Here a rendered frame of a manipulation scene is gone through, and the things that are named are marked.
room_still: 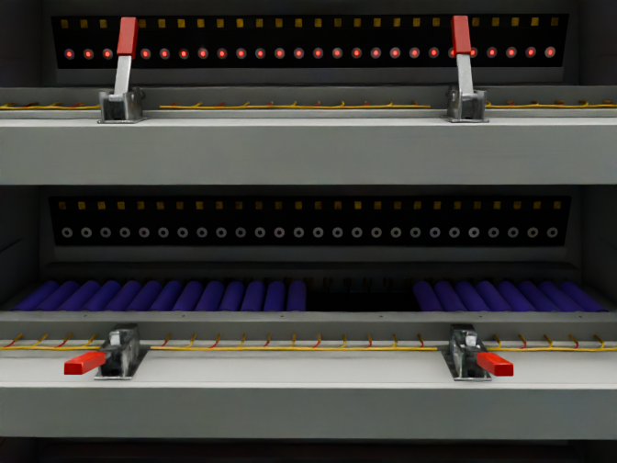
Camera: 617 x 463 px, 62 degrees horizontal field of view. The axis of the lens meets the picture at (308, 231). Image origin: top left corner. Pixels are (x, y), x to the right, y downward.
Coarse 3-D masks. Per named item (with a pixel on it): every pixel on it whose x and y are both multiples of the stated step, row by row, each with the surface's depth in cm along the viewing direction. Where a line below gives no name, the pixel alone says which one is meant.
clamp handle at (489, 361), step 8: (472, 336) 38; (464, 344) 39; (472, 344) 38; (472, 352) 36; (480, 352) 36; (480, 360) 34; (488, 360) 33; (496, 360) 32; (504, 360) 32; (488, 368) 33; (496, 368) 32; (504, 368) 32; (512, 368) 32; (496, 376) 32; (504, 376) 32; (512, 376) 32
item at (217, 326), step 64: (0, 320) 42; (64, 320) 42; (128, 320) 42; (192, 320) 42; (256, 320) 42; (320, 320) 42; (384, 320) 42; (448, 320) 42; (512, 320) 42; (576, 320) 42
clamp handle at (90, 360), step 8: (112, 336) 38; (120, 336) 39; (112, 344) 39; (120, 344) 39; (88, 352) 35; (96, 352) 35; (104, 352) 35; (112, 352) 37; (72, 360) 32; (80, 360) 32; (88, 360) 33; (96, 360) 34; (104, 360) 35; (64, 368) 32; (72, 368) 32; (80, 368) 32; (88, 368) 33
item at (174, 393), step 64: (0, 256) 50; (64, 256) 55; (128, 256) 55; (192, 256) 55; (256, 256) 55; (320, 256) 55; (384, 256) 54; (448, 256) 54; (512, 256) 54; (0, 384) 38; (64, 384) 38; (128, 384) 38; (192, 384) 38; (256, 384) 38; (320, 384) 38; (384, 384) 37; (448, 384) 37; (512, 384) 37; (576, 384) 37
